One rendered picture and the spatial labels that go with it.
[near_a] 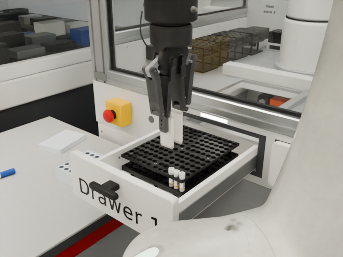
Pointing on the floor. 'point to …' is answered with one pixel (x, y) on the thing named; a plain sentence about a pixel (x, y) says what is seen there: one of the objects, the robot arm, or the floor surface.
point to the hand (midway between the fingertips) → (171, 128)
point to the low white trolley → (51, 200)
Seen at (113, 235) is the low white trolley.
